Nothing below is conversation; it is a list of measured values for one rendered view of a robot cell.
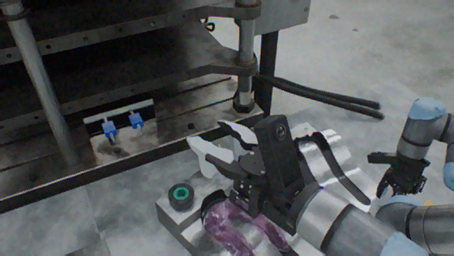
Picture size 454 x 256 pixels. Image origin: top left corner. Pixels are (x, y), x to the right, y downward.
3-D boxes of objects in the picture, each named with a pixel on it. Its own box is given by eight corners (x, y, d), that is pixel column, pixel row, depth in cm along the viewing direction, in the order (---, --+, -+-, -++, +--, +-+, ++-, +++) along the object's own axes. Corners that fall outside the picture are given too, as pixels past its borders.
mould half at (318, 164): (394, 225, 123) (408, 201, 114) (331, 258, 115) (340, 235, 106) (305, 133, 156) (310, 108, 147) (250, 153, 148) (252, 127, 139)
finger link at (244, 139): (215, 142, 67) (243, 176, 61) (217, 116, 64) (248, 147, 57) (229, 138, 69) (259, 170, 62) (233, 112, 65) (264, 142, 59)
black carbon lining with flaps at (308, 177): (373, 206, 121) (381, 188, 114) (333, 226, 115) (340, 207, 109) (309, 138, 144) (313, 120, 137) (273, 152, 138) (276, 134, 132)
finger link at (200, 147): (177, 170, 61) (228, 193, 58) (177, 142, 57) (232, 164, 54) (186, 160, 63) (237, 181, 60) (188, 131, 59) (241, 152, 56)
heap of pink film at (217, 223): (295, 244, 112) (298, 229, 107) (254, 284, 103) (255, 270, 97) (233, 194, 126) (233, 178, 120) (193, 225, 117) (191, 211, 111)
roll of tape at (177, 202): (164, 200, 117) (162, 193, 115) (182, 185, 122) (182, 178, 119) (181, 215, 113) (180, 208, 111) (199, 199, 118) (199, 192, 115)
